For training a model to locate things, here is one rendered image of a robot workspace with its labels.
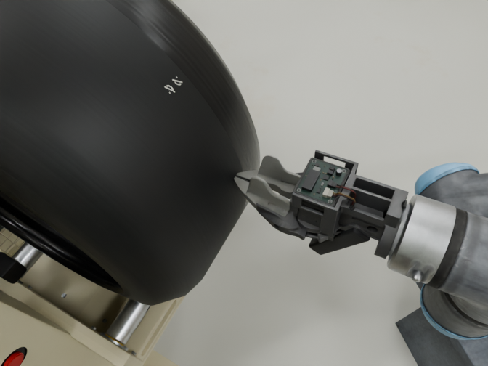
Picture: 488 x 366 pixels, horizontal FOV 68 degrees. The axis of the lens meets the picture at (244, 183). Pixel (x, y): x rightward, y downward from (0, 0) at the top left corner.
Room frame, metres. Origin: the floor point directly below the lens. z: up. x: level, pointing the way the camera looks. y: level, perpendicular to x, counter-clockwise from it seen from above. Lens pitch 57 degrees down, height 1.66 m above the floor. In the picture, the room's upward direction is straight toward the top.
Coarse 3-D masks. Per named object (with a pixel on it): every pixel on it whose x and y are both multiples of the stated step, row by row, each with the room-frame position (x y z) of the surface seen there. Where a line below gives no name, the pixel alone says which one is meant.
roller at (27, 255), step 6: (24, 246) 0.31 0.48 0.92; (30, 246) 0.31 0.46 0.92; (18, 252) 0.30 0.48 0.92; (24, 252) 0.30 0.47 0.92; (30, 252) 0.30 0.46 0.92; (36, 252) 0.30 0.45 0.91; (18, 258) 0.29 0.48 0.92; (24, 258) 0.29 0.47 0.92; (30, 258) 0.29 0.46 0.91; (36, 258) 0.30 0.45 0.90; (24, 264) 0.28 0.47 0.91; (30, 264) 0.28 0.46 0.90
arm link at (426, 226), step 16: (416, 208) 0.18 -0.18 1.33; (432, 208) 0.18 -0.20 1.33; (448, 208) 0.18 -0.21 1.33; (400, 224) 0.17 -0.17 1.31; (416, 224) 0.17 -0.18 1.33; (432, 224) 0.16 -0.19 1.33; (448, 224) 0.16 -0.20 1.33; (400, 240) 0.15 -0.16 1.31; (416, 240) 0.15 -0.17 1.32; (432, 240) 0.15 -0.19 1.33; (448, 240) 0.15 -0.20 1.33; (400, 256) 0.14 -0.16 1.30; (416, 256) 0.14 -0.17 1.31; (432, 256) 0.14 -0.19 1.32; (400, 272) 0.13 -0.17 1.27; (416, 272) 0.13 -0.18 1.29; (432, 272) 0.12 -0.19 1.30
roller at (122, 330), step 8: (128, 304) 0.19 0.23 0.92; (136, 304) 0.19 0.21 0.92; (144, 304) 0.19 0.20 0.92; (120, 312) 0.18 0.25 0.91; (128, 312) 0.17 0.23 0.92; (136, 312) 0.18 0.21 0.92; (144, 312) 0.18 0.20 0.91; (120, 320) 0.16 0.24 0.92; (128, 320) 0.16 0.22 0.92; (136, 320) 0.16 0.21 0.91; (112, 328) 0.15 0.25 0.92; (120, 328) 0.15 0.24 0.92; (128, 328) 0.15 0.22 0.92; (120, 336) 0.13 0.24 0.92; (128, 336) 0.13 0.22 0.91
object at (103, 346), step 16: (0, 288) 0.21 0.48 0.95; (16, 288) 0.21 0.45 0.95; (32, 304) 0.18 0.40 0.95; (48, 304) 0.18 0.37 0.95; (64, 320) 0.15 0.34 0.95; (80, 336) 0.13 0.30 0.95; (96, 336) 0.13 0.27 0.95; (96, 352) 0.10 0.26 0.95; (112, 352) 0.10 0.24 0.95; (128, 352) 0.10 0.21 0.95
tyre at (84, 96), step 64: (0, 0) 0.34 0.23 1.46; (64, 0) 0.35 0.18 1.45; (128, 0) 0.38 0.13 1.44; (0, 64) 0.26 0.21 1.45; (64, 64) 0.28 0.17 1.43; (128, 64) 0.31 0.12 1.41; (192, 64) 0.34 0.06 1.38; (0, 128) 0.22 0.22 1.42; (64, 128) 0.22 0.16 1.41; (128, 128) 0.24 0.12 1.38; (192, 128) 0.28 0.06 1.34; (0, 192) 0.39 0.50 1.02; (64, 192) 0.18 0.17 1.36; (128, 192) 0.19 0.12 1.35; (192, 192) 0.22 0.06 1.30; (64, 256) 0.27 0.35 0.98; (128, 256) 0.15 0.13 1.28; (192, 256) 0.17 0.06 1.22
